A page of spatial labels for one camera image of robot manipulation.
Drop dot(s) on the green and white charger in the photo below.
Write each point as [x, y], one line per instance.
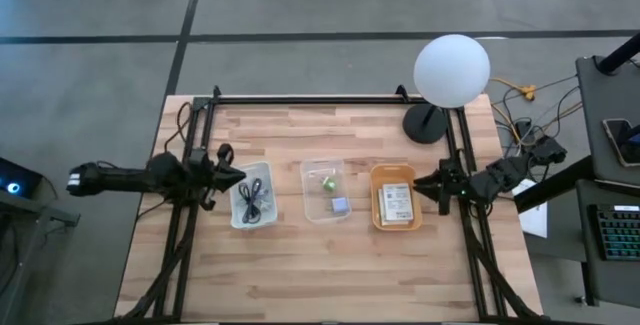
[329, 183]

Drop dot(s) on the white paper sheet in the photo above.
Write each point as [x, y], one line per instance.
[532, 217]

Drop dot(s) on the black device with blue light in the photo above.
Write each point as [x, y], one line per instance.
[17, 180]

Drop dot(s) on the black desk leg bar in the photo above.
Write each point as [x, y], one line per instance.
[555, 185]

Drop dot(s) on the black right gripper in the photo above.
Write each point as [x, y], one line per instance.
[455, 182]

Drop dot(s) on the black desk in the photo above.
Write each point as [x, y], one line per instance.
[600, 105]

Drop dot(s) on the black aluminium table frame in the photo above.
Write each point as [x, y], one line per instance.
[310, 100]

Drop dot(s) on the smartphone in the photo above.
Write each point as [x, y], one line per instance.
[620, 140]

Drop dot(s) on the grey desk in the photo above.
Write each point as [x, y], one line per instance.
[612, 280]

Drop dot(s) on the backlit black keyboard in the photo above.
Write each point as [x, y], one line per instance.
[617, 232]

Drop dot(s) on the yellow plastic bin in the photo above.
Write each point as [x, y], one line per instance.
[376, 175]

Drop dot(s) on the clear plastic bin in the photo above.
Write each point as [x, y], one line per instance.
[312, 205]

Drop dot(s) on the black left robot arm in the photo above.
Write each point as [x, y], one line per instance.
[125, 177]

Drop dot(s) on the white plastic bin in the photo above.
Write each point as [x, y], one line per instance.
[235, 215]

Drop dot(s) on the black power adapter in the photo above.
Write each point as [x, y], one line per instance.
[523, 129]

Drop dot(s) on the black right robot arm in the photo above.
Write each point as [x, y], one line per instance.
[500, 172]

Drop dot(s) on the black pole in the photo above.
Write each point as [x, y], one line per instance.
[620, 55]

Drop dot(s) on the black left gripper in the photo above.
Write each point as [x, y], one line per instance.
[212, 185]

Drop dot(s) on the green and white packaged box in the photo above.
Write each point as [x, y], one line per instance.
[380, 210]
[397, 200]

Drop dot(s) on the white USB wall charger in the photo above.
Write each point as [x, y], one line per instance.
[340, 205]

